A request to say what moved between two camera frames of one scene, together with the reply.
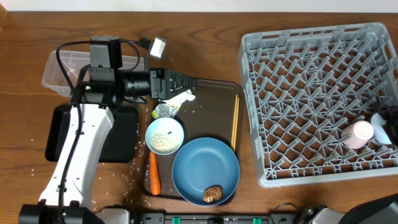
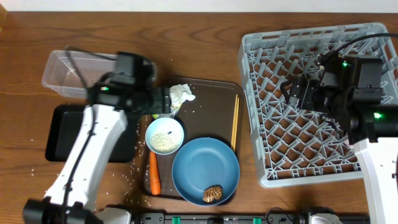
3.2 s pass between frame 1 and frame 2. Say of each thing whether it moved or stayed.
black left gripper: moved
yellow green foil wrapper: stayed
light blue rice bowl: stayed
